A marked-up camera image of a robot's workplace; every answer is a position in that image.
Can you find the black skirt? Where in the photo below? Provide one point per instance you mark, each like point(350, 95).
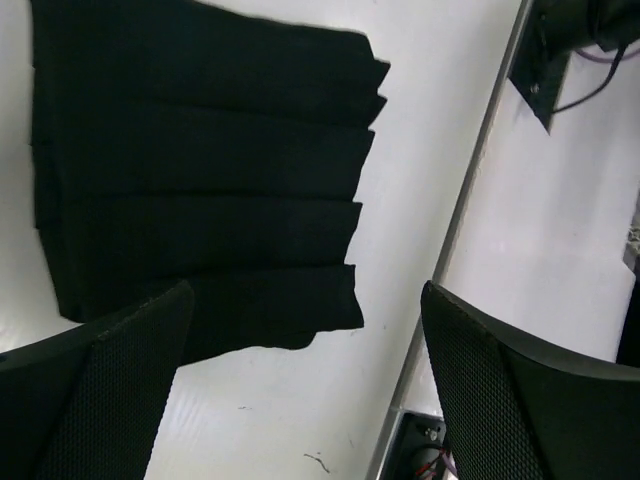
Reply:
point(174, 140)

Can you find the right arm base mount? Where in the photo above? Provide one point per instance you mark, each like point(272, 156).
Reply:
point(601, 31)

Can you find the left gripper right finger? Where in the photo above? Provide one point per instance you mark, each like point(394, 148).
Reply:
point(518, 407)

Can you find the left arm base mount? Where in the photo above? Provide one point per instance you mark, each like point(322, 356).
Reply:
point(422, 448)

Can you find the aluminium table edge rail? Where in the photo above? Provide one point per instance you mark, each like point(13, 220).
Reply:
point(396, 411)

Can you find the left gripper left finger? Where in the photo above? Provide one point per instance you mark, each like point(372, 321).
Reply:
point(87, 403)

